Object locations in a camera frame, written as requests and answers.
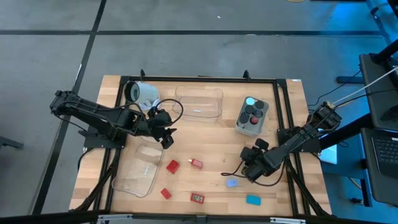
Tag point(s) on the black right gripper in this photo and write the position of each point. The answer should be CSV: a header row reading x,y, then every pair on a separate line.
x,y
265,160

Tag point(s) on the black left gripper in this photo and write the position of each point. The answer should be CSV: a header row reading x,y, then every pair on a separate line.
x,y
158,121

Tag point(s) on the lavender block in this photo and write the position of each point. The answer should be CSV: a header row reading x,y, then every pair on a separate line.
x,y
232,182

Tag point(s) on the red charger with prongs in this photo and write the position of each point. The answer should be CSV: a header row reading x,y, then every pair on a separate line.
x,y
172,166

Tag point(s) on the teal block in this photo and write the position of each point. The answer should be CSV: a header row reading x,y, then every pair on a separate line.
x,y
253,200

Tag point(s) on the red charger cube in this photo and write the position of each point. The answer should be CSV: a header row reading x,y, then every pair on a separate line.
x,y
196,163

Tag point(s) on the black-capped hourglass red sand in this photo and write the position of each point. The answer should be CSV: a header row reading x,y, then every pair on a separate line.
x,y
254,120

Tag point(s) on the black-capped hourglass dark sand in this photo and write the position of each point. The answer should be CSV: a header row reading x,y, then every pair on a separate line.
x,y
260,104

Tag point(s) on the red digital clock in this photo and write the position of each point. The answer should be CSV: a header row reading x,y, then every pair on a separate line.
x,y
197,198

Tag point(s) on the mint-capped hourglass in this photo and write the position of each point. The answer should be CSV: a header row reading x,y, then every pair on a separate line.
x,y
250,101

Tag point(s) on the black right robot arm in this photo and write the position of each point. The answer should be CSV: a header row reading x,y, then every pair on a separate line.
x,y
295,143

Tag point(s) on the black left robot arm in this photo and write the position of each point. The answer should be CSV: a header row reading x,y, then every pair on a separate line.
x,y
93,113

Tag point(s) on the clear plastic bin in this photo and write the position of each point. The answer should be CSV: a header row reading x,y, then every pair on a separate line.
x,y
199,102
136,174

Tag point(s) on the white cylindrical lamp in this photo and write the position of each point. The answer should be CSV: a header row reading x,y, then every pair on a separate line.
x,y
146,91

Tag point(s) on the small red charger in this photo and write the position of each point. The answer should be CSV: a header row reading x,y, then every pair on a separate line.
x,y
165,193

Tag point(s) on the black laptop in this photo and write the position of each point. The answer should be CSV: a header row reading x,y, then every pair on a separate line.
x,y
385,152

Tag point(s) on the black side desk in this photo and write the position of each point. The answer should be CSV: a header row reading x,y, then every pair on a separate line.
x,y
373,93

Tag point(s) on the black computer mouse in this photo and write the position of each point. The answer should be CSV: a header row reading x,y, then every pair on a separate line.
x,y
390,113

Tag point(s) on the black stand foot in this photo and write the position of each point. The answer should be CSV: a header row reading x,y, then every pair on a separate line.
x,y
9,143

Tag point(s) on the black aluminium table frame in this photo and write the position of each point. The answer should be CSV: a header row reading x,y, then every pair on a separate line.
x,y
217,80

